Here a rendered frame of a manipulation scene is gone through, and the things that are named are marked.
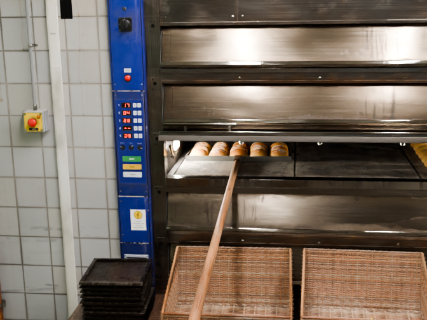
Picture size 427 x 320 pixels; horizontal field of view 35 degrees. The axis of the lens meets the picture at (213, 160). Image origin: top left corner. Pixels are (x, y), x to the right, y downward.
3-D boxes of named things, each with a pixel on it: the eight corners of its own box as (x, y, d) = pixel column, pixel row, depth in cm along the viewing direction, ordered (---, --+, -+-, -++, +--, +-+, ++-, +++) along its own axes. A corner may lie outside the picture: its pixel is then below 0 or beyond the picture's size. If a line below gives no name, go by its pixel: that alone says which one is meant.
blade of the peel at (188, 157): (291, 161, 351) (291, 156, 351) (185, 160, 357) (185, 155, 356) (290, 145, 386) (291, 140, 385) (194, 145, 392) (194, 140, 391)
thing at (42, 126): (29, 129, 327) (27, 108, 325) (49, 129, 326) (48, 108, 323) (23, 133, 320) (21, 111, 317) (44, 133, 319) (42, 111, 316)
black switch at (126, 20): (119, 31, 307) (117, 6, 305) (132, 31, 307) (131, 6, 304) (117, 32, 304) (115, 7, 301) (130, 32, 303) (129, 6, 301)
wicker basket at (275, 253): (176, 297, 336) (175, 244, 329) (292, 300, 330) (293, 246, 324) (159, 346, 289) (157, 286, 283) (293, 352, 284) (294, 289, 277)
